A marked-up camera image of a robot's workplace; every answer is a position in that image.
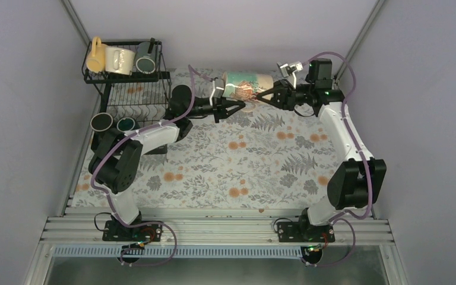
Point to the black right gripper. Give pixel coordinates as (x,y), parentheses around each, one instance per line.
(285,97)

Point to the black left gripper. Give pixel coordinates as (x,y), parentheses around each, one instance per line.
(219,105)

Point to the floral cream mug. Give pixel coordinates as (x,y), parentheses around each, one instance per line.
(245,86)

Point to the dark green mug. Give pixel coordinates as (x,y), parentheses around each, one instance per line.
(126,124)

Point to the cream white ribbed mug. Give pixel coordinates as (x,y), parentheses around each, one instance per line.
(119,60)

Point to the black matte mug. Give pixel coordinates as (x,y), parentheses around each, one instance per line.
(101,122)

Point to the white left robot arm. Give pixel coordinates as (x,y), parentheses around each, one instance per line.
(115,163)

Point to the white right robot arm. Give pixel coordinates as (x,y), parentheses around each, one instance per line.
(355,185)

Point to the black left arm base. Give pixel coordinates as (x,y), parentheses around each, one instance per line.
(114,231)

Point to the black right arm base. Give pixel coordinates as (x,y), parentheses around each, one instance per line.
(294,232)

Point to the floral patterned table mat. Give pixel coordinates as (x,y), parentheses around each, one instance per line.
(260,157)

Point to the yellow mug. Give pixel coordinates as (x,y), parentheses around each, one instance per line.
(95,60)

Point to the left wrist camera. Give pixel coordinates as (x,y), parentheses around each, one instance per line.
(217,89)

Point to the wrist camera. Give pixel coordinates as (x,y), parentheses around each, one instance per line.
(287,70)
(217,89)

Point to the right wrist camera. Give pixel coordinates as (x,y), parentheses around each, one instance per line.
(287,70)

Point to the black wire dish rack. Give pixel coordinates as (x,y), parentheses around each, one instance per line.
(141,96)

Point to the grey-green mug black handle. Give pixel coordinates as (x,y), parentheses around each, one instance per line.
(146,57)

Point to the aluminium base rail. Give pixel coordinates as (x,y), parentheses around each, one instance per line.
(192,226)

